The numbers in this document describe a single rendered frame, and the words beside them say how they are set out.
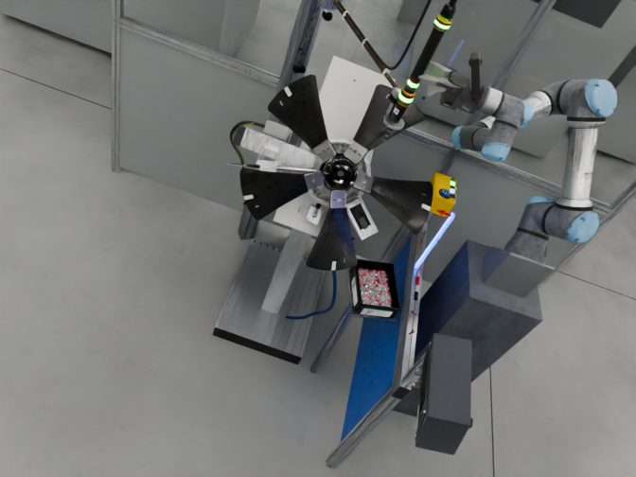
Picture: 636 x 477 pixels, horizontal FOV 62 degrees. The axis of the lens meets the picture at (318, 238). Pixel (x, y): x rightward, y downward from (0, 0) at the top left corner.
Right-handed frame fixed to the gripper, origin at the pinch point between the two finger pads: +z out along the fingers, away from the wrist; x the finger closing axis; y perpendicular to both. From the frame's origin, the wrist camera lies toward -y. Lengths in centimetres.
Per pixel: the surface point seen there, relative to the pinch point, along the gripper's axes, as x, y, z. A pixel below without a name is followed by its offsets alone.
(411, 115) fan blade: 13.2, 24.3, -5.5
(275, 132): 14, 52, 38
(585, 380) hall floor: 43, 167, -179
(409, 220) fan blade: -9, 50, -18
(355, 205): 0, 61, 0
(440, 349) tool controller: -63, 43, -30
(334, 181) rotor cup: -7.1, 46.9, 11.5
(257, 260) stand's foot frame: 38, 159, 30
